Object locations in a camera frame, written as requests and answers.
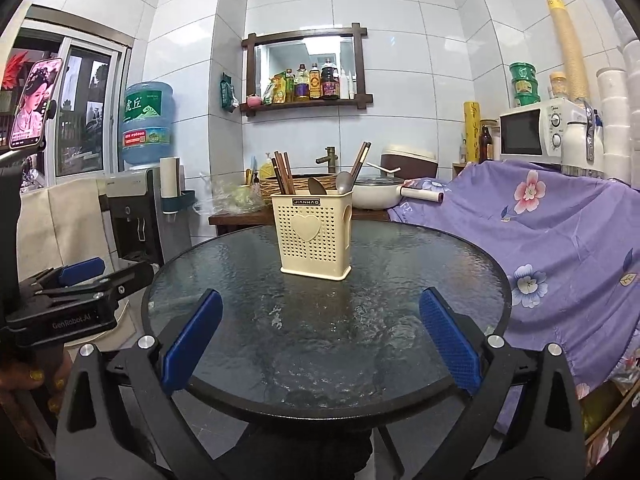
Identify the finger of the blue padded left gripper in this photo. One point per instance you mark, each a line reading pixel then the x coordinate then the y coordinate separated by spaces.
pixel 80 272

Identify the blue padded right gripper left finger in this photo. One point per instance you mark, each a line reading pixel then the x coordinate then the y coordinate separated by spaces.
pixel 184 340

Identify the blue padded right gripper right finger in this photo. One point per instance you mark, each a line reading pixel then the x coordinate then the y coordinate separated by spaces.
pixel 456 338

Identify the cream plastic utensil holder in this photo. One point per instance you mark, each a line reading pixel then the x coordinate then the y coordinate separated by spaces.
pixel 314 234

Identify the steel spoon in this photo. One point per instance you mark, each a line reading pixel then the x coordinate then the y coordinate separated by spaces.
pixel 344 182

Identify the black gold-banded chopstick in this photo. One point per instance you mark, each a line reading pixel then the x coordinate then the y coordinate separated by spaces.
pixel 361 162

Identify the hand with gold nails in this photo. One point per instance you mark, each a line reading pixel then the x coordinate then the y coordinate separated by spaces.
pixel 23 377

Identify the purple floral cloth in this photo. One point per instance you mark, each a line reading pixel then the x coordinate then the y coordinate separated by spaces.
pixel 570 249

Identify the blue water jug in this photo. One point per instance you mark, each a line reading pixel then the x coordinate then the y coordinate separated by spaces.
pixel 145 133

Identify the white frying pan with lid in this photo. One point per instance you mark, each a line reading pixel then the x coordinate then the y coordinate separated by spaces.
pixel 385 193

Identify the brown rice cooker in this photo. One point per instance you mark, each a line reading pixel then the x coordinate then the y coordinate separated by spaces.
pixel 409 163

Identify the woven basin sink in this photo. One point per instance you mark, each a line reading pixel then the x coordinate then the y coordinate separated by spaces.
pixel 271 186

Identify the dark brown glass bottle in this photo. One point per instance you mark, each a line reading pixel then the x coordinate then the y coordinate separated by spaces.
pixel 486 145

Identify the white microwave oven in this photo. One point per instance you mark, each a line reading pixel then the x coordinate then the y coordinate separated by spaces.
pixel 533 133

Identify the bronze faucet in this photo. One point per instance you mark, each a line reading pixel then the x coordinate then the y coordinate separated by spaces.
pixel 330 159

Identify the white kettle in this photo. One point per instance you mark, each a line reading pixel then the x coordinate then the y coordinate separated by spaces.
pixel 582 152

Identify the yellow roll of wrap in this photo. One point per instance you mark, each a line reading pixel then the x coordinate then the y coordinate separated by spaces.
pixel 471 112

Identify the green stacked cups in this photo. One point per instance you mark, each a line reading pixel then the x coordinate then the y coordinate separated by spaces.
pixel 524 83

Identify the tall paper cup sleeve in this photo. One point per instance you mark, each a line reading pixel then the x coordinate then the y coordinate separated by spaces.
pixel 573 59

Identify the white paper cup stack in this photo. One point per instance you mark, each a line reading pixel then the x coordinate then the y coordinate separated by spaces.
pixel 619 93

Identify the smartphone on mount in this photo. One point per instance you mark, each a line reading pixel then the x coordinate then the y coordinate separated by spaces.
pixel 28 125

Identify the green packet on wall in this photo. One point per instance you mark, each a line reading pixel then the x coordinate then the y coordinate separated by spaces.
pixel 228 100

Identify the wooden framed wall shelf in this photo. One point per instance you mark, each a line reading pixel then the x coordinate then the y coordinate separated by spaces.
pixel 305 68

